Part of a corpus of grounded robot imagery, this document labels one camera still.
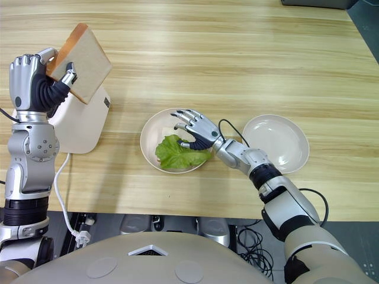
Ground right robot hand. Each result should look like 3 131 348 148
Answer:
170 108 222 151

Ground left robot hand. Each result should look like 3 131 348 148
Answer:
8 47 79 113

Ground green lettuce leaf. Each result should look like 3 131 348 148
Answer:
155 134 213 170

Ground bread slice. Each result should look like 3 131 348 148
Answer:
46 22 113 105

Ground cream plate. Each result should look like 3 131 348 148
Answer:
242 114 310 175
140 108 214 176

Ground cream toaster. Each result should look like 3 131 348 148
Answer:
11 84 112 155

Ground robot body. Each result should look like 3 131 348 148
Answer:
8 231 285 284

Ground white cord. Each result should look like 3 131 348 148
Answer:
53 152 91 249

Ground tangled black floor cables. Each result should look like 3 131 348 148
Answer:
236 226 275 280

